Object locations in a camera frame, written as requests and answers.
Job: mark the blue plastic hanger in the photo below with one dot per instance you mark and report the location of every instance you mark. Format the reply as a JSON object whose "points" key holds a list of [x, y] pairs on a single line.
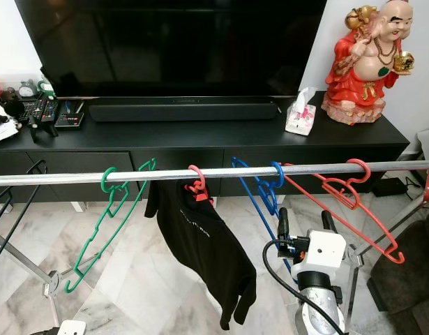
{"points": [[279, 174]]}

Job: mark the red plastic hanger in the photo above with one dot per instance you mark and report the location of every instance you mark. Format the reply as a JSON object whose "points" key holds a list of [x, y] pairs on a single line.
{"points": [[366, 169]]}

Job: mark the green plastic hanger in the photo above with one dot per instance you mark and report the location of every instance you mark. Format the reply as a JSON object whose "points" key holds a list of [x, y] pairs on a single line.
{"points": [[104, 180]]}

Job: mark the pink plastic hanger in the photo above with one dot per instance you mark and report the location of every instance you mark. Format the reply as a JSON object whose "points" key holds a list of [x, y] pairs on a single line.
{"points": [[200, 195]]}

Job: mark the black plastic hanger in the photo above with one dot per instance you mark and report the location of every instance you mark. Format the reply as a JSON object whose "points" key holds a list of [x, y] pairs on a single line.
{"points": [[26, 202]]}

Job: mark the black power adapter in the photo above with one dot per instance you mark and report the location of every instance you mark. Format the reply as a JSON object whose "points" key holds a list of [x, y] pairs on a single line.
{"points": [[394, 188]]}

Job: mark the black t-shirt small white print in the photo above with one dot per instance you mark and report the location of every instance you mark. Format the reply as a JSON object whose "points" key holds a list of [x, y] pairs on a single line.
{"points": [[200, 244]]}

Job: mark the dark grey sofa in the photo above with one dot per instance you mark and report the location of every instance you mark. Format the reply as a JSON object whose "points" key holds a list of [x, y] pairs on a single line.
{"points": [[402, 279]]}

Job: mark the white pink tissue box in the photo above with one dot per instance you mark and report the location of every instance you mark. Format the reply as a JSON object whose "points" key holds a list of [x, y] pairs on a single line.
{"points": [[300, 120]]}

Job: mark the white patterned basket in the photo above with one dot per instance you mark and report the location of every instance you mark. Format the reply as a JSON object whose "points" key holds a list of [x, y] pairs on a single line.
{"points": [[427, 143]]}

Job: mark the black TV cabinet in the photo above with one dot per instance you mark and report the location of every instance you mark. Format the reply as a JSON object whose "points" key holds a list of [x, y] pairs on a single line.
{"points": [[186, 139]]}

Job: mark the red laughing Buddha statue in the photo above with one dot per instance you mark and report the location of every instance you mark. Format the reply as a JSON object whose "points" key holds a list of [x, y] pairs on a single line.
{"points": [[357, 84]]}

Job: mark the black soundbar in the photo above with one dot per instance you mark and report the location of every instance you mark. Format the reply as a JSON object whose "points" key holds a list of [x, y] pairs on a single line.
{"points": [[183, 109]]}

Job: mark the silver metal clothes rack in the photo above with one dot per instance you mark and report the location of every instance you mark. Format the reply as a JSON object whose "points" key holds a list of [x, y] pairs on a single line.
{"points": [[61, 177]]}

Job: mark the black remote control holder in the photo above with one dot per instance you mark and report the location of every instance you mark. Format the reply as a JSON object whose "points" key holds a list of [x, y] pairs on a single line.
{"points": [[41, 112]]}

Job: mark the black flat television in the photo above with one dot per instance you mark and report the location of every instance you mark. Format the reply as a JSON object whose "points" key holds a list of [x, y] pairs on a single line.
{"points": [[172, 45]]}

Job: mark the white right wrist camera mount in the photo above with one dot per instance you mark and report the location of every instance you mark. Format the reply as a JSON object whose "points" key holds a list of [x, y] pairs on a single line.
{"points": [[326, 250]]}

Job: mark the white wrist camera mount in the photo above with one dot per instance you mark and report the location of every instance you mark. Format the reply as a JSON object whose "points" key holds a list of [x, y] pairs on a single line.
{"points": [[326, 250], [72, 328]]}

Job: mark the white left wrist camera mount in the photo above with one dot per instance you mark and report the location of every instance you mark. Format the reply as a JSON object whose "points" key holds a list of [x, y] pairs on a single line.
{"points": [[72, 328]]}

